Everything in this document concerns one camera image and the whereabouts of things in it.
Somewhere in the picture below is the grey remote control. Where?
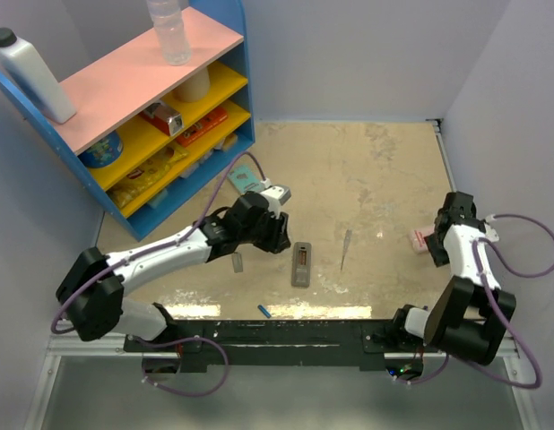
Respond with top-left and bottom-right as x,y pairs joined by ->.
291,242 -> 312,288

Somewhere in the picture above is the grey battery cover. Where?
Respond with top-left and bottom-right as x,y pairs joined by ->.
231,252 -> 244,273

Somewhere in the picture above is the clear handled screwdriver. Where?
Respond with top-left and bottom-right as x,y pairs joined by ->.
340,229 -> 352,271

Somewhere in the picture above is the blue battery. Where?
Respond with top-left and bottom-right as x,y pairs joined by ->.
257,305 -> 272,319

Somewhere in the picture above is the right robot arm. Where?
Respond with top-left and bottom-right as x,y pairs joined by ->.
389,192 -> 516,366

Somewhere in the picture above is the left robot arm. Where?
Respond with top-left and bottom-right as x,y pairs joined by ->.
56,185 -> 290,351

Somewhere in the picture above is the pink snack packet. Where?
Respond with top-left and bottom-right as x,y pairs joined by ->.
409,226 -> 434,254

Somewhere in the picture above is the teal card box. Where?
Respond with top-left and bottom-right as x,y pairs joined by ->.
228,165 -> 264,194

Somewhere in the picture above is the white sponge on shelf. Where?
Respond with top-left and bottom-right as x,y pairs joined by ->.
214,133 -> 238,151

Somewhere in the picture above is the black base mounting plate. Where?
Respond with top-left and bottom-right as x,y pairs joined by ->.
124,319 -> 426,380

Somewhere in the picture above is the orange flat box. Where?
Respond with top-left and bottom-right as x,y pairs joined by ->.
175,107 -> 229,148

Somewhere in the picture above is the red silver snack box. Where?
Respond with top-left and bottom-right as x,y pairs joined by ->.
139,100 -> 184,136

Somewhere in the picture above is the yellow chips bag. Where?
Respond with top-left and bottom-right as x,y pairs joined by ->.
108,143 -> 189,209

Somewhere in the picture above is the beige paper cup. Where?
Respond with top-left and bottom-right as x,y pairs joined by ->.
172,66 -> 211,103

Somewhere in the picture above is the blue wooden shelf unit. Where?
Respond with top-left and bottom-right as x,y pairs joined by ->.
0,1 -> 255,239

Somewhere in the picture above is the blue round tin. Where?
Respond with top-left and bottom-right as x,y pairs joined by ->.
78,131 -> 124,168

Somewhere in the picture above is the clear plastic water bottle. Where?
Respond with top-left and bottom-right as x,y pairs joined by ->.
146,0 -> 192,65

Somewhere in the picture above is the white bottle black cap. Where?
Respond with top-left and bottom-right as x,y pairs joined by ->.
0,27 -> 77,124

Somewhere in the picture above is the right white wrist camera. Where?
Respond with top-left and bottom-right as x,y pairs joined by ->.
481,214 -> 500,243

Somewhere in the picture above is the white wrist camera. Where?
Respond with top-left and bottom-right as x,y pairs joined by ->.
481,214 -> 500,243
260,178 -> 291,218

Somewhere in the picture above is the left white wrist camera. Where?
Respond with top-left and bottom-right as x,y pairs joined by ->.
260,178 -> 291,218

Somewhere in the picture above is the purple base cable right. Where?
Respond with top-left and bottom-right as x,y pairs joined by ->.
391,353 -> 451,385

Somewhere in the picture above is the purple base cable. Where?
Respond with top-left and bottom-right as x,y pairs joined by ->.
391,353 -> 451,385
141,335 -> 229,398

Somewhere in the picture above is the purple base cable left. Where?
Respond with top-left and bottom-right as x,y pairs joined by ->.
141,335 -> 229,398

